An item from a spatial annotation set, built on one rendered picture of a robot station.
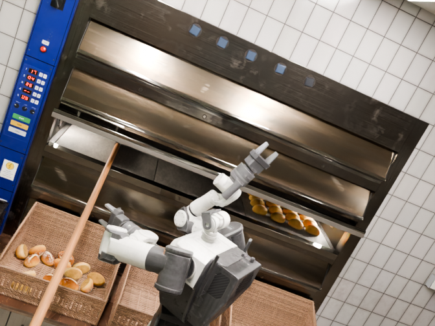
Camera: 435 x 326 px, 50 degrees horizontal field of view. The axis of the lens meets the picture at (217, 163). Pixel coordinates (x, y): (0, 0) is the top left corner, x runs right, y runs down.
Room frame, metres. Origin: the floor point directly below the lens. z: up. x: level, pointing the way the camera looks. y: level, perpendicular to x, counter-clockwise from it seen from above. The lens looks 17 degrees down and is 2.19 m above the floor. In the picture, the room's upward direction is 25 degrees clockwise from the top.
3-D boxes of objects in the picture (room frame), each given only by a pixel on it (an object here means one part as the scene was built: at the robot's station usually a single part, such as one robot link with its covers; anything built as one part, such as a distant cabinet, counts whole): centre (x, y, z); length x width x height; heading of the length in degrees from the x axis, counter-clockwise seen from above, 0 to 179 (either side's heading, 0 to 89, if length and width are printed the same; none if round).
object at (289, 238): (2.52, -0.01, 1.16); 1.80 x 0.06 x 0.04; 101
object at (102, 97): (2.50, -0.01, 1.54); 1.79 x 0.11 x 0.19; 101
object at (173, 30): (2.52, 0.00, 2.00); 1.80 x 0.08 x 0.21; 101
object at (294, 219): (3.04, -0.50, 1.21); 0.61 x 0.48 x 0.06; 11
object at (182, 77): (2.50, -0.01, 1.80); 1.79 x 0.11 x 0.19; 101
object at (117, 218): (1.82, 0.26, 1.20); 0.12 x 0.10 x 0.13; 66
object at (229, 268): (1.61, -0.14, 1.27); 0.34 x 0.30 x 0.36; 156
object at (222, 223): (1.64, -0.09, 1.47); 0.10 x 0.07 x 0.09; 156
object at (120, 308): (2.24, -0.08, 0.72); 0.56 x 0.49 x 0.28; 100
